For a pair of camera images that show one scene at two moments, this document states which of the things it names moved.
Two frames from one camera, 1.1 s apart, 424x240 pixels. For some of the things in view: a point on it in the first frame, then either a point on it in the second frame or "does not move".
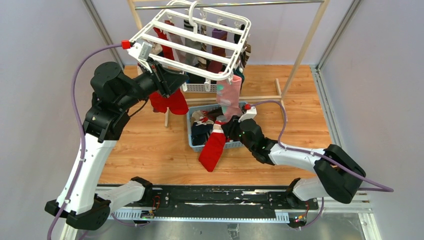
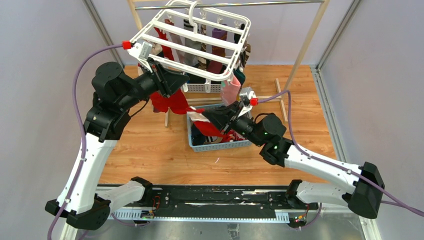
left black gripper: (167, 82) does not move
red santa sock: (177, 103) does not move
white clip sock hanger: (193, 42) does not move
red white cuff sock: (213, 147) to (206, 126)
